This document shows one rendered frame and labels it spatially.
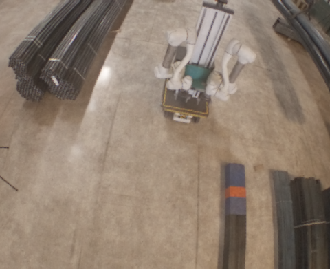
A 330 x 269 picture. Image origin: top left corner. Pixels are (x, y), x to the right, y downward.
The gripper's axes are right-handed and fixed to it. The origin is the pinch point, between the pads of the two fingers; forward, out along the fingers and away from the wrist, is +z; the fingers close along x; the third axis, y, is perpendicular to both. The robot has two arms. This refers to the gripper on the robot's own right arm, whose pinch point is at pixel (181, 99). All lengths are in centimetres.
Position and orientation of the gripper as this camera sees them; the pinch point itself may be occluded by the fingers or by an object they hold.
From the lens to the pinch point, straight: 253.9
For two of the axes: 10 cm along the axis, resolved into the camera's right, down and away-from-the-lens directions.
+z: -1.6, 5.0, 8.5
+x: -9.8, -1.7, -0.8
